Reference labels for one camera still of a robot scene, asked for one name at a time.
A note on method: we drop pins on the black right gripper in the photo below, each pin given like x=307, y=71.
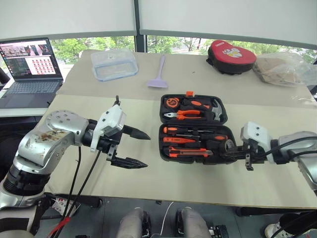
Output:
x=255, y=155

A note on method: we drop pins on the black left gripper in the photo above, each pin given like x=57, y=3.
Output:
x=112, y=148

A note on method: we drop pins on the black tape roll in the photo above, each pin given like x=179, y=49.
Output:
x=226, y=145

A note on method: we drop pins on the black orange screwdriver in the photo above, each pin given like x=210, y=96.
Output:
x=169, y=129
x=215, y=137

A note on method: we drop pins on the orange black utility knife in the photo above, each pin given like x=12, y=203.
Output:
x=188, y=151

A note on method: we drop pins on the orange voltage tester pen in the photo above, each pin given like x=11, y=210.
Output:
x=178, y=140

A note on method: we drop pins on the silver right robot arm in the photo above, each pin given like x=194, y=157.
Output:
x=297, y=146

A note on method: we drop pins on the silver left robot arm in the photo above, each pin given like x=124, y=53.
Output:
x=49, y=141

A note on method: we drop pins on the black tool case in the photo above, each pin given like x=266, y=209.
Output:
x=188, y=160

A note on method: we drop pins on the beige table cover sheet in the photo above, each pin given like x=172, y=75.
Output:
x=148, y=183
x=193, y=79

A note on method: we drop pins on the claw hammer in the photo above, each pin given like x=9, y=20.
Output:
x=218, y=111

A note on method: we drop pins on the orange tape measure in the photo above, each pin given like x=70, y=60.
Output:
x=172, y=102

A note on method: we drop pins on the purple spatula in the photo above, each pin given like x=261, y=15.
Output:
x=157, y=83

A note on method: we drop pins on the black keypad device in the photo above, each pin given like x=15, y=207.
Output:
x=219, y=231

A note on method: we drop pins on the clear plastic food container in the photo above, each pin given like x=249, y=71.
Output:
x=114, y=65

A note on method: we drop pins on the white sneaker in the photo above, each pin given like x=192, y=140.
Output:
x=273, y=230
x=59, y=203

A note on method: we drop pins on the clear plastic bag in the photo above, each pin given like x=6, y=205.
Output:
x=277, y=69

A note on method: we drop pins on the red heart-shaped bag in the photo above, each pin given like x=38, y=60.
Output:
x=230, y=55

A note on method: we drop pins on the dark window pillar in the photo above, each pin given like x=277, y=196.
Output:
x=141, y=42

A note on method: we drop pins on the white side table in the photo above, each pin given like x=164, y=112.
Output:
x=19, y=112

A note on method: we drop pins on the open laptop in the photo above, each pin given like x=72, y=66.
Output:
x=32, y=72

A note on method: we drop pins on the white roller blind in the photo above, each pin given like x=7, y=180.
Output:
x=67, y=17
x=227, y=17

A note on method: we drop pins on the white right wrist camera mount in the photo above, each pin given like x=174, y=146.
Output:
x=257, y=134

